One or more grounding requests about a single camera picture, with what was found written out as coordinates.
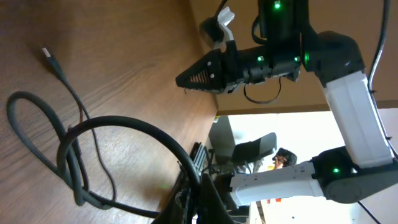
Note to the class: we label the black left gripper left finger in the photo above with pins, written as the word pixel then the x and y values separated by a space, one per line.
pixel 177 210

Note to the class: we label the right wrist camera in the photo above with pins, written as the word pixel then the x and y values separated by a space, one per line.
pixel 214 30

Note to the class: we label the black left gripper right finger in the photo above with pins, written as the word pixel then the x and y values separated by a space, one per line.
pixel 211 209

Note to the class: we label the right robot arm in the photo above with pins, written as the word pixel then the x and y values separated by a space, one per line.
pixel 362 164

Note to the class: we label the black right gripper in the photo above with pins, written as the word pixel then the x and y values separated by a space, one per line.
pixel 215 72

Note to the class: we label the person in background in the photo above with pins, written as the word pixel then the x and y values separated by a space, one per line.
pixel 284 158

